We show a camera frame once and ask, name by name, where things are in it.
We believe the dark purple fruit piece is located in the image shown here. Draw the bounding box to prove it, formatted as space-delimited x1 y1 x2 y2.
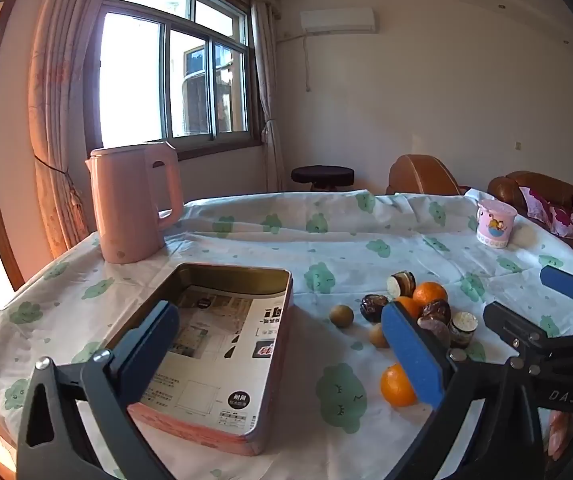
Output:
417 316 451 350

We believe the dark round stool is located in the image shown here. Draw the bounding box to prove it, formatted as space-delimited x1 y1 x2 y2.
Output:
291 165 355 193

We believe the brown wooden door frame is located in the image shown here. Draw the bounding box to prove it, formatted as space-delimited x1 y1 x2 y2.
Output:
0 0 27 293

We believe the curtain tieback tassel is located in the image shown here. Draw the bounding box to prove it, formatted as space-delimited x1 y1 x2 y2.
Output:
34 152 86 222

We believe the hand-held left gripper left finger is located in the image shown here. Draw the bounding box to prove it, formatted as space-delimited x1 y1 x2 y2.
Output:
16 300 182 480

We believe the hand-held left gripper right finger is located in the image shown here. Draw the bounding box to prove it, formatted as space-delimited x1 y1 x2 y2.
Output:
381 301 549 480

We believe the printed paper sheet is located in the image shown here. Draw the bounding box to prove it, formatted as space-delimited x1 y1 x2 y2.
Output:
139 284 288 435

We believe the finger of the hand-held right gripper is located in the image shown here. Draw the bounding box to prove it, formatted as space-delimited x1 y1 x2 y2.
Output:
539 265 573 333
483 301 573 361

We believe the white cloth with green clouds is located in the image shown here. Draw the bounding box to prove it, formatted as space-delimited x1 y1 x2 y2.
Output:
0 187 573 480

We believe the pink metal tin box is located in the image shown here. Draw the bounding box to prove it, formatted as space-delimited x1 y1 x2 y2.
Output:
104 261 294 457

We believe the pale narrow curtain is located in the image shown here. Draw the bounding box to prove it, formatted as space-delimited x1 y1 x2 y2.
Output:
250 0 287 193

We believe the brown leather sofa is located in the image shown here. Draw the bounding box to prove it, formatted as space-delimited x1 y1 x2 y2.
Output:
487 171 573 261

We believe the orange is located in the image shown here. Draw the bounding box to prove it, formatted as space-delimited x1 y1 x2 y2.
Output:
413 282 448 308
395 296 423 320
380 363 419 408

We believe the dark chocolate-shell pastry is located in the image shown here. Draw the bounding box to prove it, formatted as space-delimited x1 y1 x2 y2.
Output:
359 295 389 323

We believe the brown leather armchair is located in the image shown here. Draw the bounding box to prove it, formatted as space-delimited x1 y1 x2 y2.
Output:
386 154 472 197

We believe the pink electric kettle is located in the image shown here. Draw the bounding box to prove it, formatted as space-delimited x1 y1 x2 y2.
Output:
85 141 184 265

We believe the white air conditioner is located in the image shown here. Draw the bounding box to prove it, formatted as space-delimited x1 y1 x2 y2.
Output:
299 8 377 34

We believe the pink patterned curtain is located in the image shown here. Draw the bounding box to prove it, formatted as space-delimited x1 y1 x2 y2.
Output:
29 0 122 256

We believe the person's right hand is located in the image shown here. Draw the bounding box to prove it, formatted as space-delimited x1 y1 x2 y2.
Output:
543 407 573 462

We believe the pink cartoon cup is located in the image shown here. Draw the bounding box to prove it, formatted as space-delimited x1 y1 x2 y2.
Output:
475 198 518 250

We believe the sliding glass window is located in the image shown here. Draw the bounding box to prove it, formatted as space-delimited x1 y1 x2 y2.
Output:
84 0 264 161

